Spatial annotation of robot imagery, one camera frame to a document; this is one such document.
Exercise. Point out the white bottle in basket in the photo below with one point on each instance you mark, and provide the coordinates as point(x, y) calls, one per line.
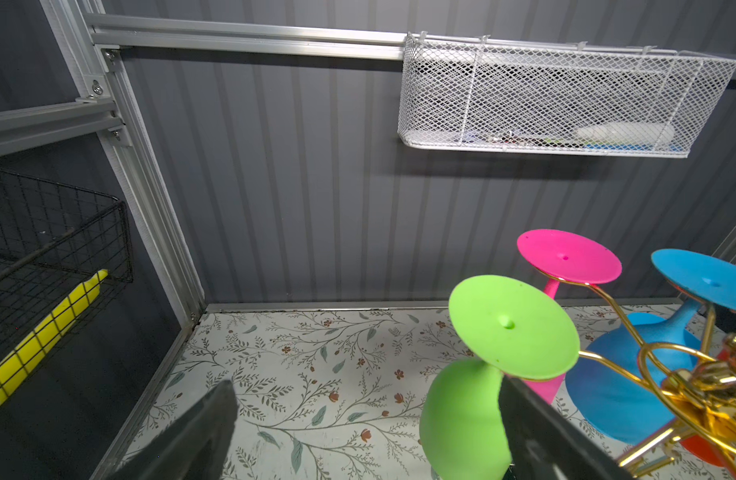
point(658, 135)

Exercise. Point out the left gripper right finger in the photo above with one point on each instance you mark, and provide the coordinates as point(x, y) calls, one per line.
point(544, 445)

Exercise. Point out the yellow marker pen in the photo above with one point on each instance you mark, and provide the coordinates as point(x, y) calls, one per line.
point(17, 365)

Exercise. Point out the pink wine glass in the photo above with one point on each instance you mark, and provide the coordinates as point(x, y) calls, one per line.
point(568, 257)

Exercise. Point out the gold wire wine glass rack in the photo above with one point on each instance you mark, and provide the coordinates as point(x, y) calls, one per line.
point(634, 385)

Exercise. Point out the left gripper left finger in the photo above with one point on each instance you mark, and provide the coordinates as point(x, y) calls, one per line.
point(194, 446)

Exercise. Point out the black wire mesh basket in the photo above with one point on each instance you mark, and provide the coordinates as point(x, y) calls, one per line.
point(55, 238)

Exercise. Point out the white wire mesh basket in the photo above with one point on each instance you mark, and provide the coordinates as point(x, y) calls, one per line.
point(517, 97)

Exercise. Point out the green wine glass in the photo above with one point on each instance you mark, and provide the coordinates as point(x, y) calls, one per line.
point(513, 329)

